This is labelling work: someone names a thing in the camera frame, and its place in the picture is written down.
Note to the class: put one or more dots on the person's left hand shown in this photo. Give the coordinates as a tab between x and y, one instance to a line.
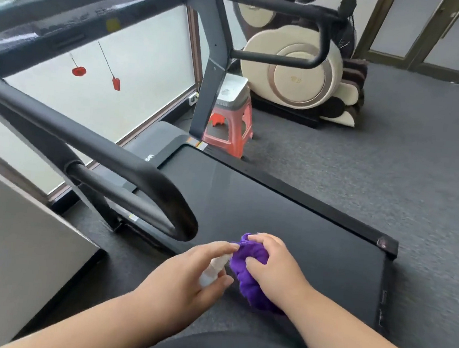
169	295

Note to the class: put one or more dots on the person's right hand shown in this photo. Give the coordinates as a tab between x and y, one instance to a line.
280	278

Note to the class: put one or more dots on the purple microfibre cloth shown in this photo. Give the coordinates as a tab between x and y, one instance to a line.
254	291

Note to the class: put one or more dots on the white spray bottle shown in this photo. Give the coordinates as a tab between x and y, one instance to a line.
211	275

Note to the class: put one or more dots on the black treadmill handrail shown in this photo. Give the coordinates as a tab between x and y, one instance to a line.
95	142
324	35

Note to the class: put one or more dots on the person's right forearm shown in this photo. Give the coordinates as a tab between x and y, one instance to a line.
358	346

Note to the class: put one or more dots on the grey treadmill base with uprights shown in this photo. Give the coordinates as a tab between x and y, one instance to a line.
289	226

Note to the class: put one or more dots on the white plastic tub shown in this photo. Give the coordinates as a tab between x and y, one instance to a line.
231	89

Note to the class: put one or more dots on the white power strip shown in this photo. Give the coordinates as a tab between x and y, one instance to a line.
193	98

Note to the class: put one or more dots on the beige upholstered chair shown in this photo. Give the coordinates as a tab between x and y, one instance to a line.
300	73

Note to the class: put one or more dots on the red safety knob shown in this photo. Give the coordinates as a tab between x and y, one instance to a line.
78	71

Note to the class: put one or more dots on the dark metal door frame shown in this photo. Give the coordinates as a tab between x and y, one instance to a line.
425	37

